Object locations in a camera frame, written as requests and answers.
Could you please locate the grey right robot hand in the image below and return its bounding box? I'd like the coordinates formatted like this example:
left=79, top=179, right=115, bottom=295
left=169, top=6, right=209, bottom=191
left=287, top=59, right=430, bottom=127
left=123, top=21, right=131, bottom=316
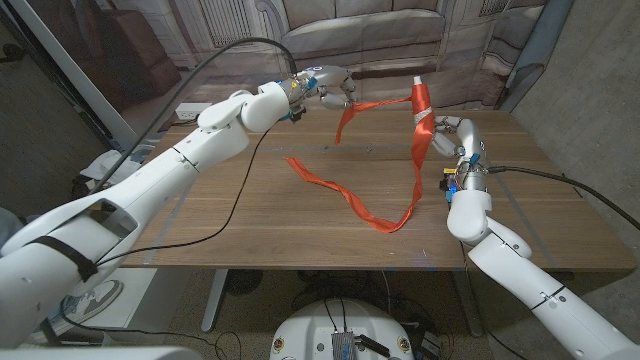
left=430, top=115, right=489, bottom=194

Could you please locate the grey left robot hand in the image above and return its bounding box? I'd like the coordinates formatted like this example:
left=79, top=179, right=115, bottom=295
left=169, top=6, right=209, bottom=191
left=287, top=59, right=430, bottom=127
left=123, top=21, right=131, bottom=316
left=279, top=64, right=357, bottom=111

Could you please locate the orange satin ribbon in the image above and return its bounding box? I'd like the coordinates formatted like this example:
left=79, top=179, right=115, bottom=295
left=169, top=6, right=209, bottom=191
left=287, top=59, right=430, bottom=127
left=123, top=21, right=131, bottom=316
left=283, top=83, right=436, bottom=235

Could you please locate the small white spray bottle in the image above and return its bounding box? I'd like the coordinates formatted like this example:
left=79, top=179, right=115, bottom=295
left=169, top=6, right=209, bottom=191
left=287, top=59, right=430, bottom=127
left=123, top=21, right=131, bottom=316
left=411, top=74, right=433, bottom=125

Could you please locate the blue-grey rolled backdrop tube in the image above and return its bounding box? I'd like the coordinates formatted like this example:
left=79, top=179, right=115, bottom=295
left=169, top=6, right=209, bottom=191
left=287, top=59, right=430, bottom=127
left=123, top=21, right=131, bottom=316
left=499, top=0, right=576, bottom=112

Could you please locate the white power strip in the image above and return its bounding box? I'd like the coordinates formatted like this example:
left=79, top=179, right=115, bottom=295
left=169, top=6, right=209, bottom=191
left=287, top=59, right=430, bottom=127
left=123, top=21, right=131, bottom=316
left=174, top=102, right=214, bottom=121

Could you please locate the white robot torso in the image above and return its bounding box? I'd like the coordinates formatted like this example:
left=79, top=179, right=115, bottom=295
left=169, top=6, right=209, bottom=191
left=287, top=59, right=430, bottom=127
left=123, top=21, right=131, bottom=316
left=269, top=298, right=415, bottom=360

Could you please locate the white crumpled cloth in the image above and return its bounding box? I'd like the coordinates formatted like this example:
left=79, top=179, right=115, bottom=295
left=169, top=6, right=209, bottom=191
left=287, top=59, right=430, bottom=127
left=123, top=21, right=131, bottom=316
left=79, top=148, right=136, bottom=184

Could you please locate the white slanted pole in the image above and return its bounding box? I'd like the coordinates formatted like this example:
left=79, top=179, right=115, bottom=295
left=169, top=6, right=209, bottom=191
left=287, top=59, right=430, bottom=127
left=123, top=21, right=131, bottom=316
left=7, top=0, right=146, bottom=151

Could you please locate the grey white sneaker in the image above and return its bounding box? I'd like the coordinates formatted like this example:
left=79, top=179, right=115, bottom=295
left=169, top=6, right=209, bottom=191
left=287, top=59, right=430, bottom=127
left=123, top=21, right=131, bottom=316
left=44, top=278, right=124, bottom=336

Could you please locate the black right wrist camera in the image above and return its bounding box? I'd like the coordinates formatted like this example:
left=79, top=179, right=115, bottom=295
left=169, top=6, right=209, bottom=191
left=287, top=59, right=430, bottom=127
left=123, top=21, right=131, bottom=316
left=439, top=168, right=459, bottom=201

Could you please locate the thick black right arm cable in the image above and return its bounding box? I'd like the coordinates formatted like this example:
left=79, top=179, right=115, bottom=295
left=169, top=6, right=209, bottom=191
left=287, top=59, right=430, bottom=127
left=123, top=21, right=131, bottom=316
left=485, top=165, right=640, bottom=232

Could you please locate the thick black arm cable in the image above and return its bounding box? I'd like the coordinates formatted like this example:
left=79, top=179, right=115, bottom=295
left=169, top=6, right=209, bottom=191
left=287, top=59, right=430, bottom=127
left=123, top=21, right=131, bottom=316
left=89, top=37, right=300, bottom=196
left=485, top=165, right=640, bottom=232

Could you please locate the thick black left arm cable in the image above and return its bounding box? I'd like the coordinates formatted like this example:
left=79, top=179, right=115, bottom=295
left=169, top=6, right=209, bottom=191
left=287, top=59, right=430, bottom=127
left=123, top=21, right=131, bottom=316
left=89, top=37, right=300, bottom=196

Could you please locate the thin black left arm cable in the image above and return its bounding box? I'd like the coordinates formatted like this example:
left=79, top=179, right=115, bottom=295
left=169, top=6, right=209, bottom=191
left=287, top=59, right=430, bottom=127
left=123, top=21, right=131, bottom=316
left=92, top=127, right=274, bottom=266

